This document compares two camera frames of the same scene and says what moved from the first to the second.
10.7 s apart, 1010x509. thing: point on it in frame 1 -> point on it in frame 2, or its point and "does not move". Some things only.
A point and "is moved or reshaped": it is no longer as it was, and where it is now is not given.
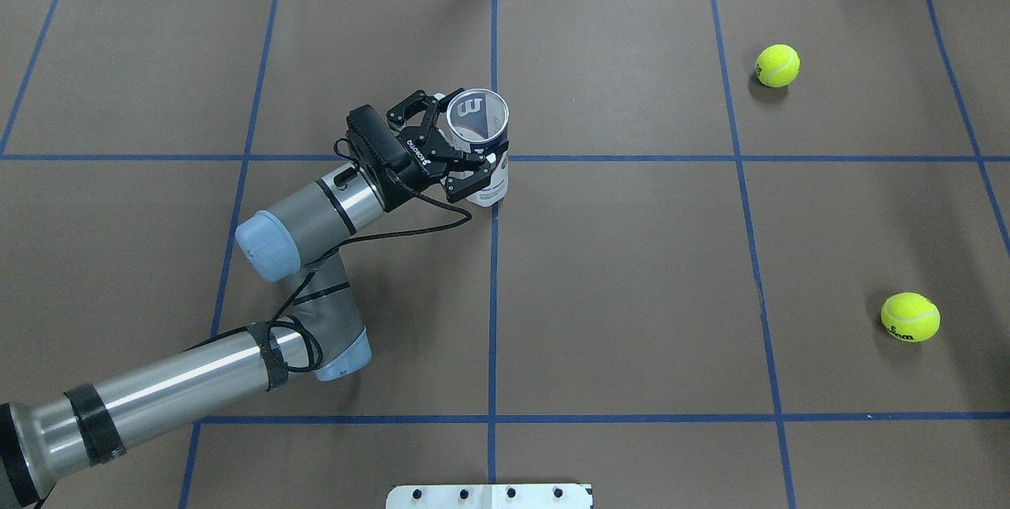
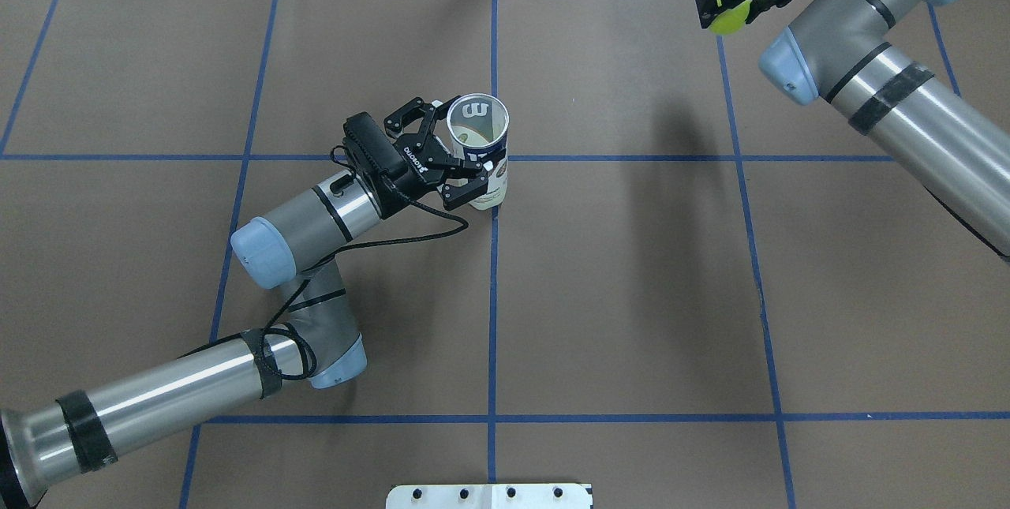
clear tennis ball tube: x=478 y=120 does not move
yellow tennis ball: x=778 y=65 is moved or reshaped
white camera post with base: x=489 y=496 does not move
